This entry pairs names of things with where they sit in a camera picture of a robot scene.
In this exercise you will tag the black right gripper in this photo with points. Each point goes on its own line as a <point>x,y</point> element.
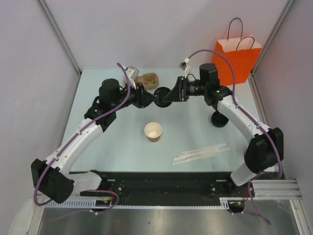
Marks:
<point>179,93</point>

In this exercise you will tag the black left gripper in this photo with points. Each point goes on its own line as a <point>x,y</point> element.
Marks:
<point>143,98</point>

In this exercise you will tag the black plastic cup lid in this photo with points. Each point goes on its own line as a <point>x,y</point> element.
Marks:
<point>161,93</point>

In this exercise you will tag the brown paper coffee cup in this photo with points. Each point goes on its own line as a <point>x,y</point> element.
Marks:
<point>153,131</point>

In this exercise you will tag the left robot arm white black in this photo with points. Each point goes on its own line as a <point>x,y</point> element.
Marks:
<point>52,176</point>

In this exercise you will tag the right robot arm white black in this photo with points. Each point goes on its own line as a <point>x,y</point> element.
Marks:
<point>265,145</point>

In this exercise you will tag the brown pulp cup carrier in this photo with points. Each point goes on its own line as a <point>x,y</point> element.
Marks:
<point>148,80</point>

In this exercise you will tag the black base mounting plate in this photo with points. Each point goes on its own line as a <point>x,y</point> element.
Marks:
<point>170,188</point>

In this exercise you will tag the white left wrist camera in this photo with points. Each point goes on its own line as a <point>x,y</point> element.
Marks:
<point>132,74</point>

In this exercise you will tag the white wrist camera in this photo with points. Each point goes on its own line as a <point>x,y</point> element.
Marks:
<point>132,74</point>
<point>185,66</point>

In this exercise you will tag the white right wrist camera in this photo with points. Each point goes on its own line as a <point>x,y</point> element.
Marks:
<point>185,66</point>

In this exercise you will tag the white slotted cable duct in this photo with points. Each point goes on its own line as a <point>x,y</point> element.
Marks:
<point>77,203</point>

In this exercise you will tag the aluminium frame rail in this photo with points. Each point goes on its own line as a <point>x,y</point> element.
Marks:
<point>276,189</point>

